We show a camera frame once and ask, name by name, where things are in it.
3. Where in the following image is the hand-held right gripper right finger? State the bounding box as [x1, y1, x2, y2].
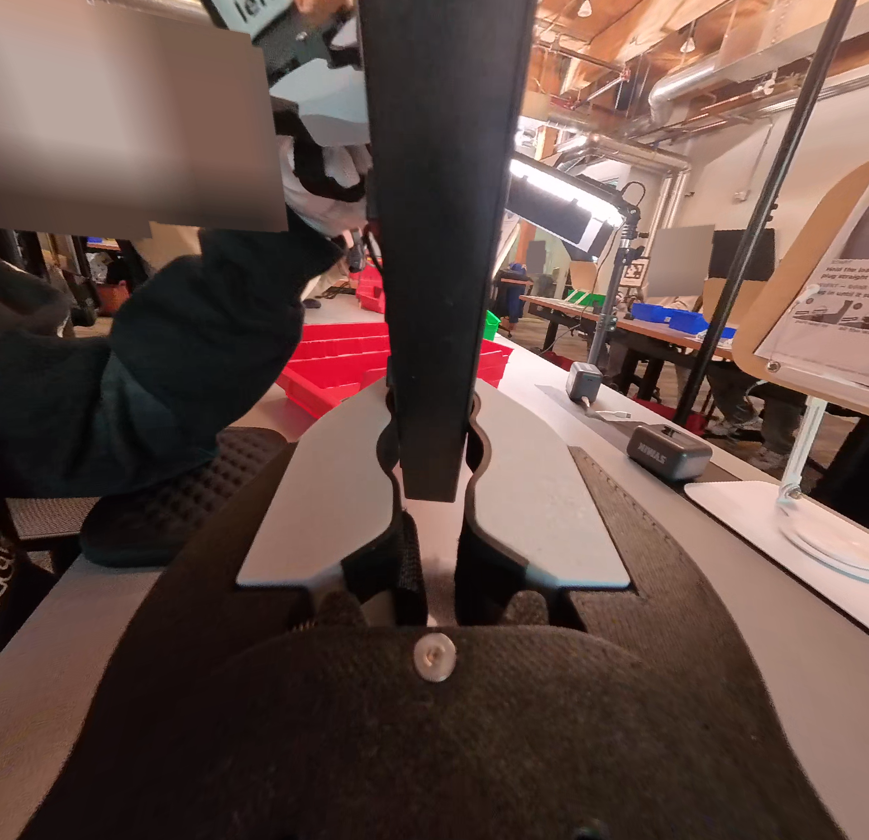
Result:
[465, 388, 632, 591]

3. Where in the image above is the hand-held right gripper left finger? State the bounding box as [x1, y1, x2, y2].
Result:
[236, 378, 401, 590]

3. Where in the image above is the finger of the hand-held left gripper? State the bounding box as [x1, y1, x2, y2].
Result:
[272, 62, 372, 146]

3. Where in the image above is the black USB hub with switches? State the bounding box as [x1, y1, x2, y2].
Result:
[356, 0, 544, 503]

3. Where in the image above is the person's left forearm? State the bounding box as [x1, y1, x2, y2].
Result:
[0, 225, 344, 501]

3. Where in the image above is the grey power adapter cube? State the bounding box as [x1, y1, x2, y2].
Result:
[567, 361, 603, 404]

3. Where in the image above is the long wooden work table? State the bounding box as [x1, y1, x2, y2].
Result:
[519, 293, 737, 364]

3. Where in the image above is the blue plastic bin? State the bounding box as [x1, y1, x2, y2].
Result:
[630, 302, 707, 332]

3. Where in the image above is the person's black printed shirt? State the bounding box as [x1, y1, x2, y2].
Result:
[0, 507, 43, 651]

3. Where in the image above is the instruction sign on stand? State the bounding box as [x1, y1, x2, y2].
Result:
[686, 161, 869, 630]

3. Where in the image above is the black disc pole stand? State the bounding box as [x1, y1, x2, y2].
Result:
[675, 0, 869, 423]

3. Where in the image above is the silver spiral air duct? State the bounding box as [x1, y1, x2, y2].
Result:
[648, 39, 775, 123]

